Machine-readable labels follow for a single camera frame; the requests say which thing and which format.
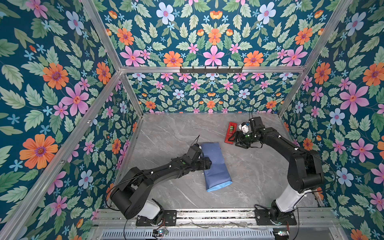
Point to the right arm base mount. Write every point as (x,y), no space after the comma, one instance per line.
(274,216)

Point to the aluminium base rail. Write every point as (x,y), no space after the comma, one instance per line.
(224,217)

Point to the red tape dispenser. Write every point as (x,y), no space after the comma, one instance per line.
(232,128)

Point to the aluminium corner frame post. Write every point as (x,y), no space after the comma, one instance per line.
(339,12)
(100,29)

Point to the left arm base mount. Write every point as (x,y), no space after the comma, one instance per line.
(154,215)

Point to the aluminium left side bar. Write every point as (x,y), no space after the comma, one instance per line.
(35,195)

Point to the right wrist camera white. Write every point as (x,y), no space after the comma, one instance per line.
(245,128)

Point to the aluminium corner frame post right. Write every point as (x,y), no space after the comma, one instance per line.
(339,12)

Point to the aluminium horizontal back bar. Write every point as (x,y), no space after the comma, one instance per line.
(267,69)

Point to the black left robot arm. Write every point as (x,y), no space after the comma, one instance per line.
(132,192)

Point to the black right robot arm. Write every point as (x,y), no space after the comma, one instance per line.
(305,173)

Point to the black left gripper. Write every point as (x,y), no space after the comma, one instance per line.
(205,166)

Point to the aluminium corner frame post left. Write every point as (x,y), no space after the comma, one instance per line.
(100,29)

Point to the black hook rail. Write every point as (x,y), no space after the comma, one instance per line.
(210,70)

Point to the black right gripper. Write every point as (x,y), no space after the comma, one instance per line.
(237,133)

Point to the white vented cable duct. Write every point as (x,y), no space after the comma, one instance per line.
(188,234)

